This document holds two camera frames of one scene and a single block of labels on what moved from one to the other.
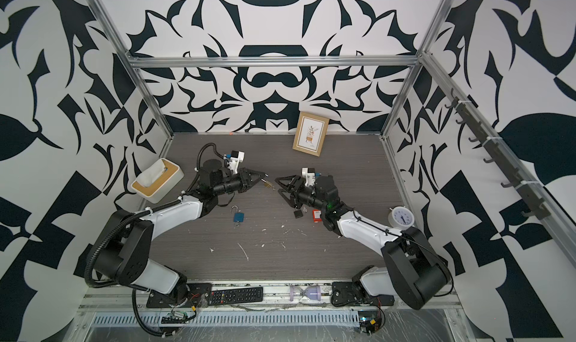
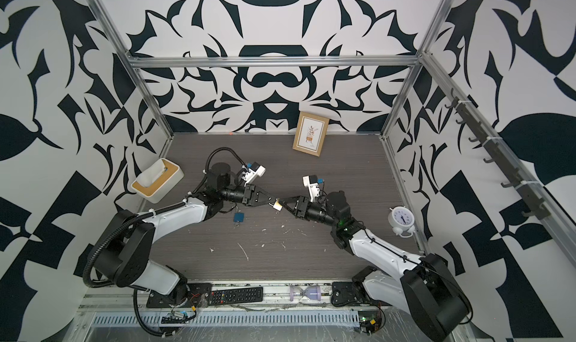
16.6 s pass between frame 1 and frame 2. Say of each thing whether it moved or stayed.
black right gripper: moved
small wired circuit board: stayed
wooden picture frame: stayed
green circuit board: stayed
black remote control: stayed
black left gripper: moved
